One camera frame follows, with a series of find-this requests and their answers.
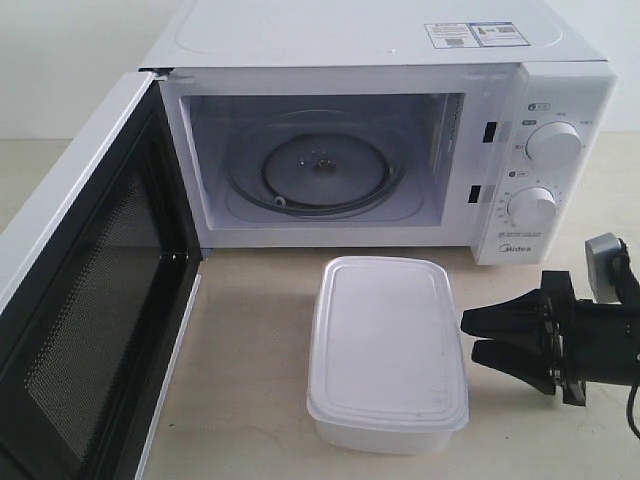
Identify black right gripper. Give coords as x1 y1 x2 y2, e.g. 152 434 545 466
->
461 270 639 405

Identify white lidded plastic container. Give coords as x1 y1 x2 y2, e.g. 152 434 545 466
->
306 256 469 455

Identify white microwave oven body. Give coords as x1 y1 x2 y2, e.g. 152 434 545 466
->
141 1 616 265

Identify glass microwave turntable plate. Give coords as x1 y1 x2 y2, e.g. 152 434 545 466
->
224 109 409 217

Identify microwave door with black window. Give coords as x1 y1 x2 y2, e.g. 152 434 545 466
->
1 71 201 479

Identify upper white control knob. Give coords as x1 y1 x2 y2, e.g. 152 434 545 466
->
525 122 583 168

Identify blue white label sticker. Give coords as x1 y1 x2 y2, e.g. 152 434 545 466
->
424 22 530 49

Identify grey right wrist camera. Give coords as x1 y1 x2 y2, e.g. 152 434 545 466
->
585 232 622 303

